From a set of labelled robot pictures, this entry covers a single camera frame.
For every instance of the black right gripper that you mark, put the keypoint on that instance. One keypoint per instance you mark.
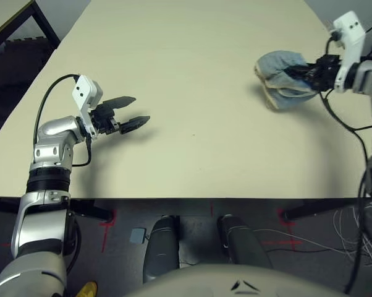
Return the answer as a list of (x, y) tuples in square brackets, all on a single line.
[(325, 72)]

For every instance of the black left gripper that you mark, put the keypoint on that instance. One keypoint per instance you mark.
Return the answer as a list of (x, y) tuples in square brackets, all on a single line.
[(104, 120)]

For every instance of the blue rag with white trim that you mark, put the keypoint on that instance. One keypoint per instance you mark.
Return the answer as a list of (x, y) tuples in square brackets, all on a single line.
[(275, 68)]

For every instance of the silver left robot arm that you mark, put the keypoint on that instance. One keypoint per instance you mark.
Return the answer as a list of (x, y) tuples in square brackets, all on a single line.
[(47, 191)]

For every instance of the black foam floor mat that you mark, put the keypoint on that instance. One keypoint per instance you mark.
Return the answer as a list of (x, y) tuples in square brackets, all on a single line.
[(16, 68)]

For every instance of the grey foot pedal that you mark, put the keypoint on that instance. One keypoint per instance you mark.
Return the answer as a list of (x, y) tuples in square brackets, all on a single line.
[(138, 235)]

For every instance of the grey left robot leg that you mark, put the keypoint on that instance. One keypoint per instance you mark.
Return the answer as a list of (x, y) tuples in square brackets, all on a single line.
[(161, 247)]

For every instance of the grey robot leg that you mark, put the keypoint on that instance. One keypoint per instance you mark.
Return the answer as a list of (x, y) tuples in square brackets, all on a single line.
[(241, 244), (161, 247)]

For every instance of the grey right robot leg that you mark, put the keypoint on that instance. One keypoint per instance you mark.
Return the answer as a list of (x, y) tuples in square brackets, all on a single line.
[(241, 244)]

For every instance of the yellow shoe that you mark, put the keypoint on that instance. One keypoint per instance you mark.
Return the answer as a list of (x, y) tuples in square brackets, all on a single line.
[(88, 289)]

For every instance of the grey robot torso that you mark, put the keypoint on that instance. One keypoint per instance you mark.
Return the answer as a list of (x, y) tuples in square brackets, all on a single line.
[(235, 283)]

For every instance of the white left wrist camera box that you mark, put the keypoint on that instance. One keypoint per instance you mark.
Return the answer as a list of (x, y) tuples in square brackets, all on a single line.
[(85, 91)]

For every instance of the beige side table black frame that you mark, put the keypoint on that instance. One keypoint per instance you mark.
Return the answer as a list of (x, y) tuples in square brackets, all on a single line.
[(10, 15)]

